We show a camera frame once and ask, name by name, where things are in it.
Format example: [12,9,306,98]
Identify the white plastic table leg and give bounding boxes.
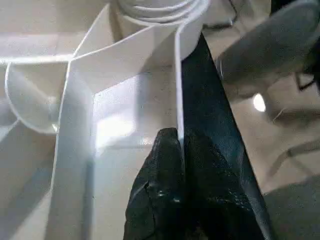
[116,0,196,24]

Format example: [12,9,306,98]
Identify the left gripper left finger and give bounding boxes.
[122,126,188,240]

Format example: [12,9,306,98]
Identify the white plastic table top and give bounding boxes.
[0,0,211,240]

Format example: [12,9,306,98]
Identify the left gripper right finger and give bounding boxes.
[183,128,269,240]

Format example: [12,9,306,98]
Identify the black work mat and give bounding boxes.
[181,31,274,240]

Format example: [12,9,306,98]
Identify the thin loose floor cables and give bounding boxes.
[206,0,244,29]

